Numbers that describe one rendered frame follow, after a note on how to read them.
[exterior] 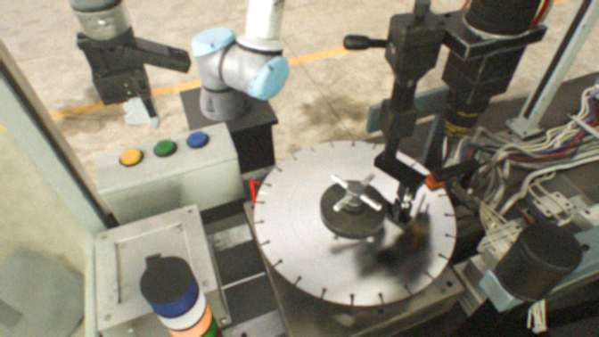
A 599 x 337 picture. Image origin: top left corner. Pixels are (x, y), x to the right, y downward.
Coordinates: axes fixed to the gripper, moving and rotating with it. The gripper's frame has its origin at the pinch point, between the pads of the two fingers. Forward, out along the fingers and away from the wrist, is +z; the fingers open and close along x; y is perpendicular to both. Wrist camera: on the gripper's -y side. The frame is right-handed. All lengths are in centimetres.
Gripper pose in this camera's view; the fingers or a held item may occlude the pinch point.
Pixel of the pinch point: (159, 121)
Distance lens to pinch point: 82.4
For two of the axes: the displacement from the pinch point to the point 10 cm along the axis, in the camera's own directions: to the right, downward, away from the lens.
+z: 0.2, 6.8, 7.4
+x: 3.6, 6.8, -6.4
